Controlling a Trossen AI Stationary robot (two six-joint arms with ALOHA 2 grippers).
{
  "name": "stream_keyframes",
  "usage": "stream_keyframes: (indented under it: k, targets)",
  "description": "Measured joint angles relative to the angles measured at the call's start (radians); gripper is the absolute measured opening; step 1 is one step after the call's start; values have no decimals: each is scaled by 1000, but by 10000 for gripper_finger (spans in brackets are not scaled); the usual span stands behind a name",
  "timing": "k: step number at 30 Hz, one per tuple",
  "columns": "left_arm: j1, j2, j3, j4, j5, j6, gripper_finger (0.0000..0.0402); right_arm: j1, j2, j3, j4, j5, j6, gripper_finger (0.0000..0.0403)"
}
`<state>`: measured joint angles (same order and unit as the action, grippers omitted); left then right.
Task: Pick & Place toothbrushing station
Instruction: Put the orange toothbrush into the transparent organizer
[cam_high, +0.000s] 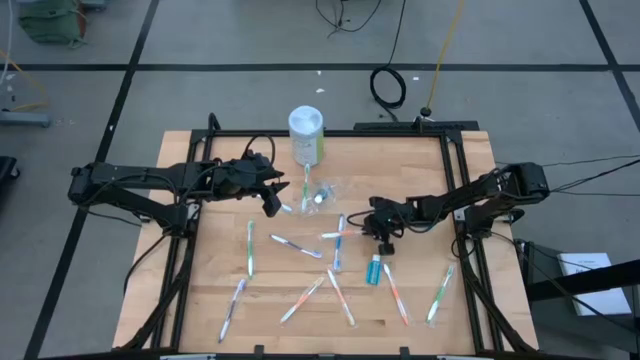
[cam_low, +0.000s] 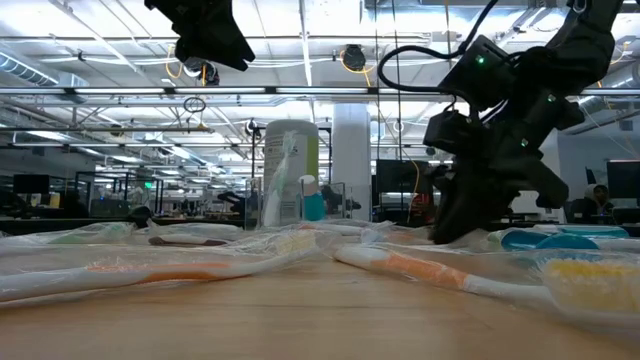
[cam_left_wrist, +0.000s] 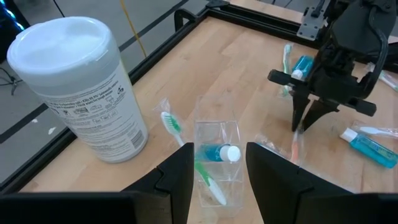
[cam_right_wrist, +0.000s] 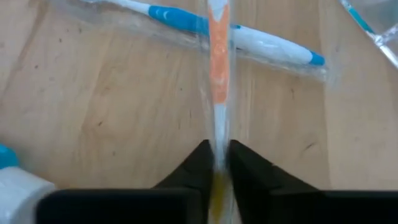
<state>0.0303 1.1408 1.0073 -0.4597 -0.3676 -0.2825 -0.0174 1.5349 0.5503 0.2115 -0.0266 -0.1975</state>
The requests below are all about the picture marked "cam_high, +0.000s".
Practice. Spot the black table clamp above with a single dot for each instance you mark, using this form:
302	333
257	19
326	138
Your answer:
259	350
404	350

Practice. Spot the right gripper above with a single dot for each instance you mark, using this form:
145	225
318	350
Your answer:
395	217

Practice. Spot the purple toothbrush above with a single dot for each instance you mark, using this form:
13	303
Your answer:
232	310

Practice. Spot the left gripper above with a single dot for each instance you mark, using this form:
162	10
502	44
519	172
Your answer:
240	177

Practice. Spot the black floor object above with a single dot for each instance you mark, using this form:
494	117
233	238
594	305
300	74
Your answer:
6	172

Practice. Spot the black round knob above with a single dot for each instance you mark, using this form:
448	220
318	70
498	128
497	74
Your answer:
425	111

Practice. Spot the grey flat base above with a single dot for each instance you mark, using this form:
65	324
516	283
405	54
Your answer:
25	119

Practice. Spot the white wipes canister green label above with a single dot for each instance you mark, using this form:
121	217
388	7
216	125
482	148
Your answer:
306	135

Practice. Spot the dark grey side table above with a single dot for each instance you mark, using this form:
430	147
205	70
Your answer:
550	320

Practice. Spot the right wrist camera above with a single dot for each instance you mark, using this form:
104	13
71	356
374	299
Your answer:
386	248

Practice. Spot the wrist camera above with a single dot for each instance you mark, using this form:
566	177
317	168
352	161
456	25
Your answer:
271	205
386	248

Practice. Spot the white paper booklet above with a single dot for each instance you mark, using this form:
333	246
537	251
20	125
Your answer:
585	262

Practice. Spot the blue toothbrush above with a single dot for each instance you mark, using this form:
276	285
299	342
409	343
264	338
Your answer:
288	208
339	252

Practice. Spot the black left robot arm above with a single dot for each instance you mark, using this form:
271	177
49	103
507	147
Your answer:
125	175

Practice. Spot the clear plastic holder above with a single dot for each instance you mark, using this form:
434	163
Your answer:
295	196

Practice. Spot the black beam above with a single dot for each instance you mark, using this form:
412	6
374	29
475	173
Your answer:
590	280

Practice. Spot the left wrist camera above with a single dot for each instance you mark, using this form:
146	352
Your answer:
271	205

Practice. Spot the blue toothpaste tube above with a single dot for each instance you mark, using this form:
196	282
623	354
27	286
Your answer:
373	272

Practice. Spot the green bag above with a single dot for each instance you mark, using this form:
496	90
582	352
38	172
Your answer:
50	22

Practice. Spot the white toothbrush with bristles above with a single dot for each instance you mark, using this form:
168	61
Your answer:
296	246

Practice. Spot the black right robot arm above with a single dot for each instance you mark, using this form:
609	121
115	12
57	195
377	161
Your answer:
525	182

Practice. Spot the green toothbrush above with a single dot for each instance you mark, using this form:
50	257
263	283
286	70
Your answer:
250	250
306	190
440	295

